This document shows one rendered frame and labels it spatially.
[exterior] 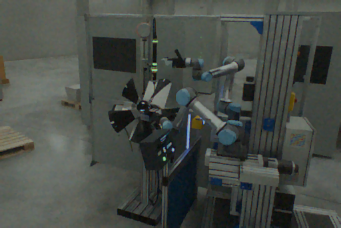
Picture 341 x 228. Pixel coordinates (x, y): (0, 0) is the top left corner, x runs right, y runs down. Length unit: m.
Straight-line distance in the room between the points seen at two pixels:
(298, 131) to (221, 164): 0.61
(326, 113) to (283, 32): 2.85
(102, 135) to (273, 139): 2.39
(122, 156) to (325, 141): 3.12
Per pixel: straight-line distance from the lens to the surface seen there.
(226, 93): 2.66
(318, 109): 4.85
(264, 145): 2.35
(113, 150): 3.92
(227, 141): 1.98
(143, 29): 3.16
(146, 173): 3.00
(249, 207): 2.61
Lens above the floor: 1.93
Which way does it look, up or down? 17 degrees down
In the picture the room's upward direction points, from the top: 2 degrees clockwise
